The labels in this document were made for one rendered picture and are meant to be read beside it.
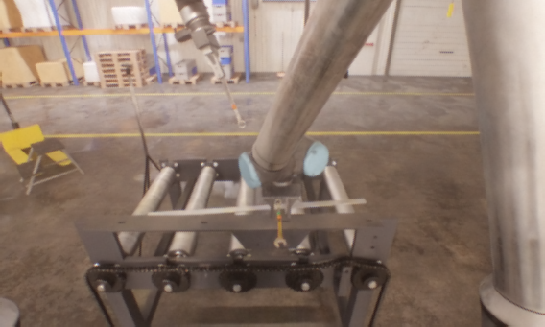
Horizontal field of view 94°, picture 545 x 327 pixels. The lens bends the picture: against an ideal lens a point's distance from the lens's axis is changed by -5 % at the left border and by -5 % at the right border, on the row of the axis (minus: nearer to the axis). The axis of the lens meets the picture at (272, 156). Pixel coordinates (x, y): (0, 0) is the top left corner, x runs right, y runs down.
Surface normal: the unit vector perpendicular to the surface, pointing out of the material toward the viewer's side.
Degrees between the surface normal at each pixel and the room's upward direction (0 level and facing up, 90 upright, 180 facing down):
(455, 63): 90
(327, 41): 109
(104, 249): 90
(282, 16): 90
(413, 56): 90
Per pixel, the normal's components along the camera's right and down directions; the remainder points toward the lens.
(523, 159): -0.77, 0.24
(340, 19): -0.44, 0.67
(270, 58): 0.02, 0.47
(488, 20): -0.94, 0.24
